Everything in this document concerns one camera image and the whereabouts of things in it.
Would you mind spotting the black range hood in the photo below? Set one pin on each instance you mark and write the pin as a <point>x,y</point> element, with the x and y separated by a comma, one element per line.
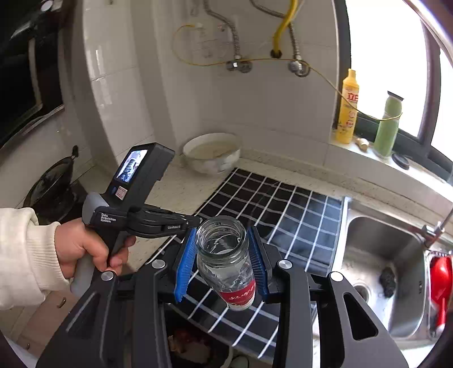
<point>24,70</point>

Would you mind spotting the red plastic scoop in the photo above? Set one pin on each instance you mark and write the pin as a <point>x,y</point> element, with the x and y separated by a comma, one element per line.
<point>440,279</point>

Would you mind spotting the black white checked mat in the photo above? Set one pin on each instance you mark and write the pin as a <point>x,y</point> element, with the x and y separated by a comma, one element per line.
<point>279,208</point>

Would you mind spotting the round black lid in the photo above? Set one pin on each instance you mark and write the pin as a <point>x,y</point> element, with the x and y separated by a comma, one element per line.
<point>401,161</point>

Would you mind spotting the stainless steel sink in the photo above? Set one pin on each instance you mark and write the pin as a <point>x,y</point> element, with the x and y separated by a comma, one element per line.
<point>371,240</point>

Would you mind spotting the yellow detergent bottle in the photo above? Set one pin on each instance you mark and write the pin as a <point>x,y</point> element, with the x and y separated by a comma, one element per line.
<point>348,109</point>

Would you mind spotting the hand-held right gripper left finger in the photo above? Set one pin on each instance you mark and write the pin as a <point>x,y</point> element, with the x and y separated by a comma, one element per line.
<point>185,263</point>

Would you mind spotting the green water bottle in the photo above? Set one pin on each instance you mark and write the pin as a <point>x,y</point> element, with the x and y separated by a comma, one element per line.
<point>387,131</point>

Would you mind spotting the beige kitchen cabinet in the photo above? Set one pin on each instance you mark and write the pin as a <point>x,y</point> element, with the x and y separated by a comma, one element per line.
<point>39,325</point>

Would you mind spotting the black wok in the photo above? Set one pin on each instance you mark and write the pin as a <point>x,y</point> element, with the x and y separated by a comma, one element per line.
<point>49,180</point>

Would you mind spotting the dark window frame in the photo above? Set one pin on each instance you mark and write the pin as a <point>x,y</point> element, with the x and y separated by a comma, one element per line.
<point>426,116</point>

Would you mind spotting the floral ceramic bowl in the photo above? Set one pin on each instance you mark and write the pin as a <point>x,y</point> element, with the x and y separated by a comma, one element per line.
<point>212,155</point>

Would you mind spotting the clear glass jar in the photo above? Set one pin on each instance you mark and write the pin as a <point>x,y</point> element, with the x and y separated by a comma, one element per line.
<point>224,262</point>

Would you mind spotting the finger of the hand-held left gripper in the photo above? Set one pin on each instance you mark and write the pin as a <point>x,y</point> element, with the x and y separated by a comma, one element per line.
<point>159,230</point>
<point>170,216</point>

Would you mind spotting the trash bin with black bag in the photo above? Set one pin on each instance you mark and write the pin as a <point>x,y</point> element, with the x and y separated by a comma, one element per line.
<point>198,339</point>

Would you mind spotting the metal wall valve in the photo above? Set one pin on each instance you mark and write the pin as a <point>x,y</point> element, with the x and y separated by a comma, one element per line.
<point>299,68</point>
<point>239,66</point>

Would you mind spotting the black scrubber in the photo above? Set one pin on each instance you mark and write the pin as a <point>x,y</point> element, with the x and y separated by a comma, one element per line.
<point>387,281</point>

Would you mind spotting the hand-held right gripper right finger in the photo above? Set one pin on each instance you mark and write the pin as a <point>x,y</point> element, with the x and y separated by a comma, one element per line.
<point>256,263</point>

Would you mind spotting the person's left hand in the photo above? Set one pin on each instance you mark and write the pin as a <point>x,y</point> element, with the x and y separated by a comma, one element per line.
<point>76,244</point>

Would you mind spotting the metal faucet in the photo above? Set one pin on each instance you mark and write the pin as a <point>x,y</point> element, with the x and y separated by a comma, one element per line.
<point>430,231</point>

